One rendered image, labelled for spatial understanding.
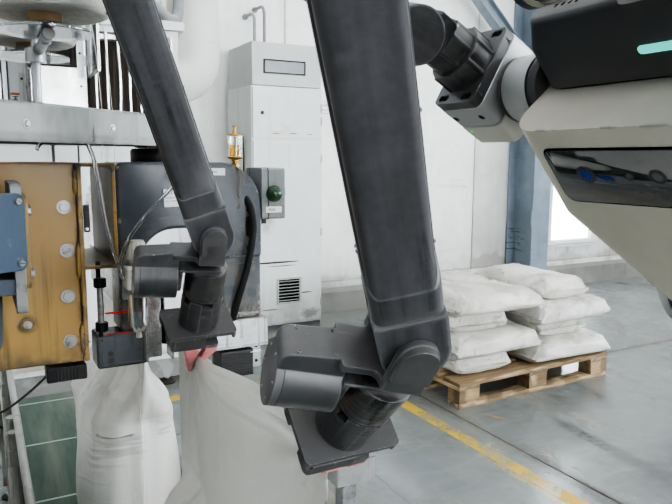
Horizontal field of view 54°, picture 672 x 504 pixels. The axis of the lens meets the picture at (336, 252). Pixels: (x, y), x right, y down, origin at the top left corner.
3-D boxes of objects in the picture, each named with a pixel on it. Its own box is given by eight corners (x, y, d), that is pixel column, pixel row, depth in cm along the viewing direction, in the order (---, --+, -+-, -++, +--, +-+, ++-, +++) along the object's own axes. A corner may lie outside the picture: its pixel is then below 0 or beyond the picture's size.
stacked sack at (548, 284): (593, 297, 418) (594, 274, 416) (542, 304, 398) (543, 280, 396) (517, 280, 477) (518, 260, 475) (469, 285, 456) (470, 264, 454)
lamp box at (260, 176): (285, 218, 119) (285, 167, 118) (261, 219, 117) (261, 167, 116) (269, 215, 126) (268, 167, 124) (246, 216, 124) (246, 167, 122)
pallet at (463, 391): (605, 374, 421) (607, 352, 419) (459, 409, 361) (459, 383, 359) (511, 343, 492) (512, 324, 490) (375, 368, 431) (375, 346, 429)
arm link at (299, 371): (449, 355, 50) (423, 281, 57) (305, 334, 47) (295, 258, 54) (392, 450, 57) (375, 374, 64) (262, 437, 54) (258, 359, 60)
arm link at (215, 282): (231, 272, 91) (225, 247, 95) (180, 271, 89) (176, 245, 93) (224, 310, 95) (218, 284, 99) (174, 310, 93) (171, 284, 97)
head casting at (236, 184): (262, 316, 119) (261, 149, 115) (121, 332, 108) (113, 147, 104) (211, 288, 146) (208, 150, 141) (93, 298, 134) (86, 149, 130)
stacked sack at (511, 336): (544, 350, 389) (545, 325, 387) (456, 367, 356) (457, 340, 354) (493, 333, 425) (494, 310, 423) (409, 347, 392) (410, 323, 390)
